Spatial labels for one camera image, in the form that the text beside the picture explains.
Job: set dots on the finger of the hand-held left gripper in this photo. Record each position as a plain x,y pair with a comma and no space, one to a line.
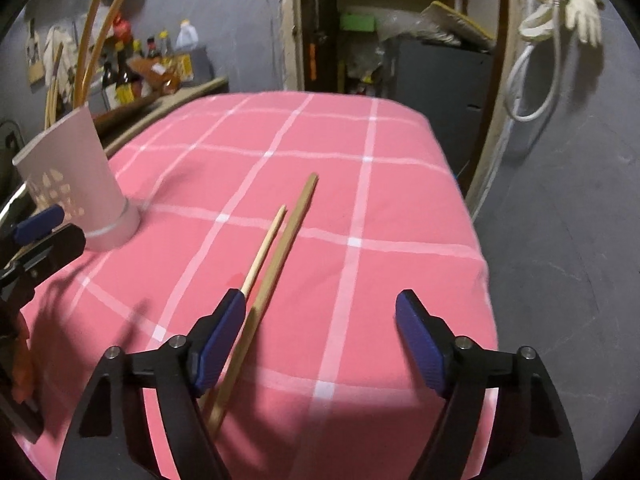
40,222
55,250

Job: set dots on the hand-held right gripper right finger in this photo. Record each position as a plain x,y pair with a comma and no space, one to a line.
422,345

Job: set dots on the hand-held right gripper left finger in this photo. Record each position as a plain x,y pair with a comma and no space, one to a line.
220,340

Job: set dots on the pink cup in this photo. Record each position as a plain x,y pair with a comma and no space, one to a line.
80,160

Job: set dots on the thin pale wooden chopstick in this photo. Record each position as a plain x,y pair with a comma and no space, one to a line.
262,250

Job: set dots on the dark sauce bottle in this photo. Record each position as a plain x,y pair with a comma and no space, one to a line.
126,82
109,85

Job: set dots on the hanging white cloth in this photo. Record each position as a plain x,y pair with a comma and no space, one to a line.
56,55

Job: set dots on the pink checked cloth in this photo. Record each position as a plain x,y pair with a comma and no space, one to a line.
350,185

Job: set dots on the brown bag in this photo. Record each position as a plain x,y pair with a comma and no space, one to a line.
155,75

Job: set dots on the yellow box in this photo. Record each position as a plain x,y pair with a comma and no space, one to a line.
182,67

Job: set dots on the red packet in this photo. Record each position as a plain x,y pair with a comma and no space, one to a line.
121,27

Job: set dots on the grey metal cabinet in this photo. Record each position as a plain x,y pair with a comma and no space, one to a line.
440,110

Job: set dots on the white plastic jug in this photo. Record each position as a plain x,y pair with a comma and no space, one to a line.
186,37

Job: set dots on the orange sign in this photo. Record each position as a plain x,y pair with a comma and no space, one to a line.
313,62

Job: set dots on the green box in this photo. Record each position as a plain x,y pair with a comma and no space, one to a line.
358,21

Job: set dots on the wooden door frame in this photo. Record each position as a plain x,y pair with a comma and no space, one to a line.
500,85

